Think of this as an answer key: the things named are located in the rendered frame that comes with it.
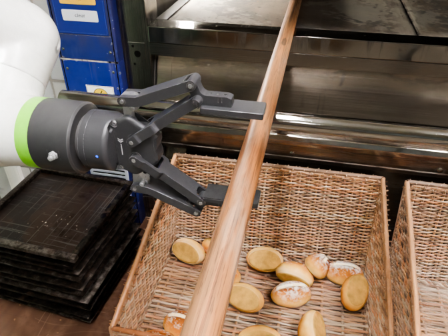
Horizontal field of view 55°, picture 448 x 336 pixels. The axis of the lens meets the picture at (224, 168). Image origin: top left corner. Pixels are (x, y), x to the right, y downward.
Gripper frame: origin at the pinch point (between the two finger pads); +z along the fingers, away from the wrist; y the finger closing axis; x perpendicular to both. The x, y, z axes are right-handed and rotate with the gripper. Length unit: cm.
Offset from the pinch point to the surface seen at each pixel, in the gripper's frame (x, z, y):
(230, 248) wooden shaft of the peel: 15.7, 1.0, -0.5
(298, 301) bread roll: -27, 10, 58
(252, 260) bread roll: -37, -3, 57
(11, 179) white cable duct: -51, -83, 53
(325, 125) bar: -15.6, 9.0, 3.2
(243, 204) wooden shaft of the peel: 9.5, 1.0, -0.6
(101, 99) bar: -15.9, -27.0, 2.8
